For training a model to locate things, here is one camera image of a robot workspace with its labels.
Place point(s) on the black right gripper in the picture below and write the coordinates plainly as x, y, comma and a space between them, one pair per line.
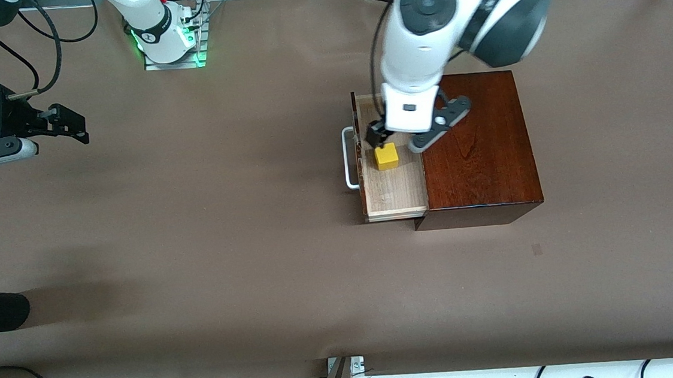
11, 120

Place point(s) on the silver corner bracket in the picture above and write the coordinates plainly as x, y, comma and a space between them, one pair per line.
356, 364

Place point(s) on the dark brown wooden cabinet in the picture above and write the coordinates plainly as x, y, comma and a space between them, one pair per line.
490, 159

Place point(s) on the light wood drawer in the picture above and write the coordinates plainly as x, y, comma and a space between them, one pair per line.
394, 193

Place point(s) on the yellow cube block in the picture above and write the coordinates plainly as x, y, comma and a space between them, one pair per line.
387, 158

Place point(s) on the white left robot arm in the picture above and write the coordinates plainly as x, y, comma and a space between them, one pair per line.
421, 44

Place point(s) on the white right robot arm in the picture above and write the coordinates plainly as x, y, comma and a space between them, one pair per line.
156, 29

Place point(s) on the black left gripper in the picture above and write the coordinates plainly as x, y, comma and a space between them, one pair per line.
376, 133

